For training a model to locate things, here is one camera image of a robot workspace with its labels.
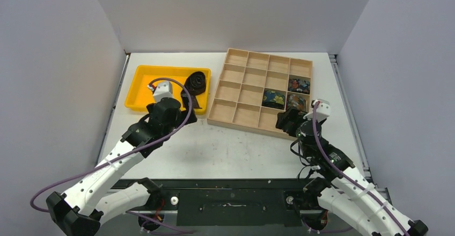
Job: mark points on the rolled tie top slot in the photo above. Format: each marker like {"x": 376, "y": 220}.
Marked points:
{"x": 299, "y": 85}

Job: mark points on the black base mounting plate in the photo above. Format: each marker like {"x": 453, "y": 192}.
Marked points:
{"x": 235, "y": 202}

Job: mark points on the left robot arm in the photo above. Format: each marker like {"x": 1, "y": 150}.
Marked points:
{"x": 84, "y": 207}

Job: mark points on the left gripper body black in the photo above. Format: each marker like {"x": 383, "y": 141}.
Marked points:
{"x": 182, "y": 117}

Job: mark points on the rolled tie middle slot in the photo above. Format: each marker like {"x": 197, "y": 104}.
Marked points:
{"x": 296, "y": 101}

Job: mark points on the rolled tie slot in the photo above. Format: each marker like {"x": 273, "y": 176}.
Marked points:
{"x": 299, "y": 85}
{"x": 296, "y": 101}

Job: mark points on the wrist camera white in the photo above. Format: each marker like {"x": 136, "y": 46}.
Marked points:
{"x": 321, "y": 110}
{"x": 161, "y": 90}

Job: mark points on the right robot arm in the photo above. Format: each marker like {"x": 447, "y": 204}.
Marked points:
{"x": 341, "y": 188}

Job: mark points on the yellow plastic tray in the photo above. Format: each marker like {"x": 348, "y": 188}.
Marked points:
{"x": 139, "y": 94}

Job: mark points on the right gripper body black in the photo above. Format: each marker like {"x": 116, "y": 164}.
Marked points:
{"x": 288, "y": 119}

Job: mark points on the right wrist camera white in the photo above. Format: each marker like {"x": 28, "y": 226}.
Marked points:
{"x": 321, "y": 110}

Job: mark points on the blue yellow floral tie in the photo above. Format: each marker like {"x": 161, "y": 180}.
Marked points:
{"x": 273, "y": 99}

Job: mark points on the wooden compartment box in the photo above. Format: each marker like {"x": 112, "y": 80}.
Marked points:
{"x": 239, "y": 91}

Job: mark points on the black patterned tie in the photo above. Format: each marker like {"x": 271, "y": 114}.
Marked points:
{"x": 195, "y": 84}

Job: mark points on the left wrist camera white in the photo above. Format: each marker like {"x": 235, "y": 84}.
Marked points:
{"x": 161, "y": 90}

